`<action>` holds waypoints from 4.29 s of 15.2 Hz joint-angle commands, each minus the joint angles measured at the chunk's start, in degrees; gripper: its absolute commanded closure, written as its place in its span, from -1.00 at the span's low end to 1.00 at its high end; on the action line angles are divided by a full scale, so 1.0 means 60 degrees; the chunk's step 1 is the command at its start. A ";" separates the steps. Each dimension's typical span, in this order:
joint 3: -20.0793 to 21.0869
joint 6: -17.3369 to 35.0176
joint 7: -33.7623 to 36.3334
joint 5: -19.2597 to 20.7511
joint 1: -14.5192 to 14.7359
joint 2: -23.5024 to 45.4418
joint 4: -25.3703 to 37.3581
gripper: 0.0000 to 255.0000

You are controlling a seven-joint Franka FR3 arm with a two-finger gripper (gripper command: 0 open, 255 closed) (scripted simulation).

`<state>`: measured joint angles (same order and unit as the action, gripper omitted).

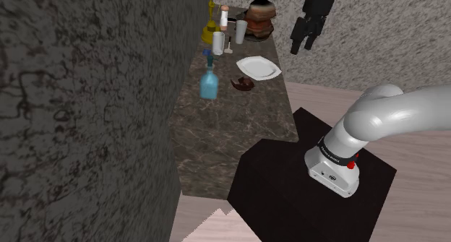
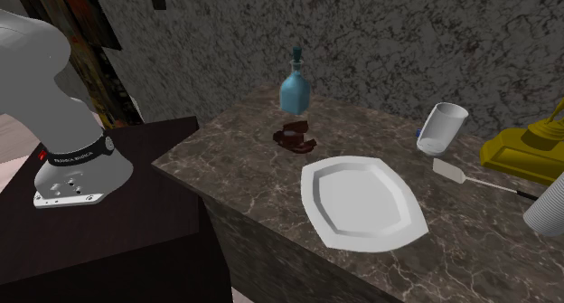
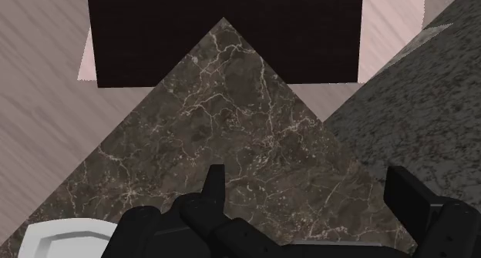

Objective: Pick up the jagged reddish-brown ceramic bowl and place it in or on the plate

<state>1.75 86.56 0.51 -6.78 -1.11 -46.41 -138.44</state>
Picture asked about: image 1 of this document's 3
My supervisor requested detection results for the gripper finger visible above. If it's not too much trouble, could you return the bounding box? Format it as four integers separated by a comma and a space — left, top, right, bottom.
304, 18, 327, 51
290, 17, 312, 56

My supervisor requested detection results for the brown layered vase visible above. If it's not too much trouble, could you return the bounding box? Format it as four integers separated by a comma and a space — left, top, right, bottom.
244, 0, 278, 43

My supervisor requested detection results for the white square plate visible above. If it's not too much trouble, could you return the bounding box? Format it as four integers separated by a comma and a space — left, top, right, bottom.
235, 55, 283, 82

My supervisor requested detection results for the white cup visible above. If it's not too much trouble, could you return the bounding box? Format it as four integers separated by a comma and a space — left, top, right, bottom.
211, 31, 226, 56
234, 20, 249, 46

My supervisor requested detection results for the dark brown bowl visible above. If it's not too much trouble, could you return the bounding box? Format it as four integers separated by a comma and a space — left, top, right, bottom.
230, 76, 256, 92

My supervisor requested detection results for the gold trophy statuette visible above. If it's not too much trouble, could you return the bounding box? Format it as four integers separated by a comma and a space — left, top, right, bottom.
201, 0, 221, 45

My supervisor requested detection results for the blue glass bottle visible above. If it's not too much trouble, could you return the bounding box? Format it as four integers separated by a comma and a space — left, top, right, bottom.
199, 54, 220, 100

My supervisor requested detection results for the dark robot stand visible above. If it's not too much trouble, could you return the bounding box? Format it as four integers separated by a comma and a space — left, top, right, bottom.
226, 107, 398, 242

